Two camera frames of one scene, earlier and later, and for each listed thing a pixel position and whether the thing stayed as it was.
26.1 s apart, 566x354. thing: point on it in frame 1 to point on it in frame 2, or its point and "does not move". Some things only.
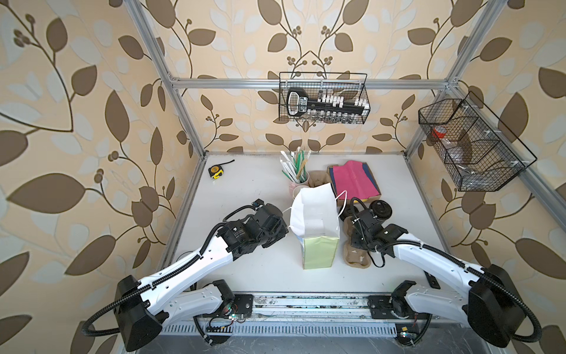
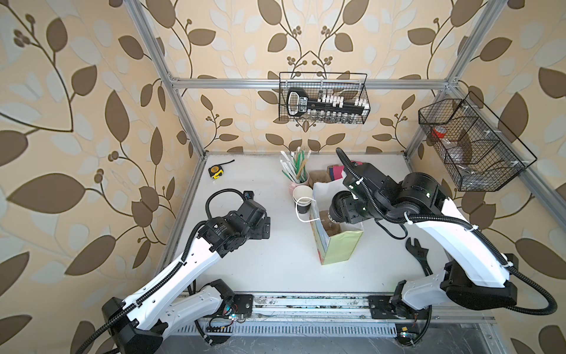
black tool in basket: [296, 104] does not move
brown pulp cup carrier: [354, 257] to [331, 227]
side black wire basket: [481, 153] does not move
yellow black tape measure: [217, 170] does not move
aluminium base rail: [306, 316] does not move
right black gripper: [354, 239] to [345, 206]
